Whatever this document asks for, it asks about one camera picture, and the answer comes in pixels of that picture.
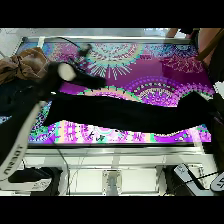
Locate black pants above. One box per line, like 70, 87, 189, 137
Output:
48, 90, 217, 135

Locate black garment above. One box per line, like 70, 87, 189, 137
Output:
0, 79, 46, 118

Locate brown garment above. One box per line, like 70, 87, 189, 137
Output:
0, 46, 50, 86

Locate person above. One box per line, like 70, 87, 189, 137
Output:
165, 27, 224, 85

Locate black cable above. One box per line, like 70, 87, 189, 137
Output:
179, 170, 224, 186

